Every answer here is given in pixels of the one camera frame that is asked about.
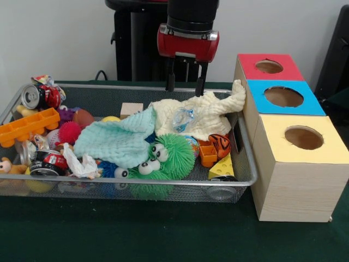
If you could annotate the red and black soda can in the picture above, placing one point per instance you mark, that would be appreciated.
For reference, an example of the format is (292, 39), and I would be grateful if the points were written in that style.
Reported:
(52, 162)

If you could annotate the small green spiky ball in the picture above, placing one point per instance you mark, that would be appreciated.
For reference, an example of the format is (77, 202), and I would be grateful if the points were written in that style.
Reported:
(146, 185)

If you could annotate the yellow cheese wedge toy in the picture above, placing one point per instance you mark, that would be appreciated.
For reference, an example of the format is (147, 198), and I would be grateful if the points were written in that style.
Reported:
(222, 168)

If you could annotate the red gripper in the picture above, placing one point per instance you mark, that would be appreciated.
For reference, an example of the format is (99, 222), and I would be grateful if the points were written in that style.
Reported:
(188, 45)

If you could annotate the pink spiky ball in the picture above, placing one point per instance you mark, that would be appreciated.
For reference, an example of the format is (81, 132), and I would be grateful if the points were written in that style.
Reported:
(70, 132)

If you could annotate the large green spiky ball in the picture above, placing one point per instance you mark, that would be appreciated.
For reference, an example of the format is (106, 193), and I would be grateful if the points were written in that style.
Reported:
(177, 150)

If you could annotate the orange toy block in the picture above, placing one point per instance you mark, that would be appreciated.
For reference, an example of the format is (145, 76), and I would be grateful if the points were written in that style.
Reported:
(207, 154)

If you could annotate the small clear plastic packet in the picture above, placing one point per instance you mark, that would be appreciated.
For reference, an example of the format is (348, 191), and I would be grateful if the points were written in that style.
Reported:
(182, 119)

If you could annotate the small wooden cube block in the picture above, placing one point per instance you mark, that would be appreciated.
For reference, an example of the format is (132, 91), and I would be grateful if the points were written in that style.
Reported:
(132, 109)

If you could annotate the shallow clear mesh bin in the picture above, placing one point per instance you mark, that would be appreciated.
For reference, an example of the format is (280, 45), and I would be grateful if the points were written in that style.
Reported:
(246, 164)

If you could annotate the orange plastic toy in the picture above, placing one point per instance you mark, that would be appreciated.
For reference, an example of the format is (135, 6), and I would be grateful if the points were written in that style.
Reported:
(27, 126)

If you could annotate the wooden box with three holes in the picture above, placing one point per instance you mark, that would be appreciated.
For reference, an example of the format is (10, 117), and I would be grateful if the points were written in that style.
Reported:
(294, 191)

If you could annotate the orange tiger plush toy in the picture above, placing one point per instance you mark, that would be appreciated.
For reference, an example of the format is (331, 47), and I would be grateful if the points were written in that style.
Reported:
(221, 144)

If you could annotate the cream muslin cloth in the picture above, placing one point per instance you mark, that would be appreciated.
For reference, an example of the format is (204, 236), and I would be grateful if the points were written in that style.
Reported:
(191, 114)

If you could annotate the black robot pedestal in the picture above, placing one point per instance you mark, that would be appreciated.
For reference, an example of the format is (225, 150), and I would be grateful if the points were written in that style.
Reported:
(136, 49)

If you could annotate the mint green muslin cloth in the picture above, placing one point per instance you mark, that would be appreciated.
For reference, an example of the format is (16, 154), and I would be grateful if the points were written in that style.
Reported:
(117, 139)

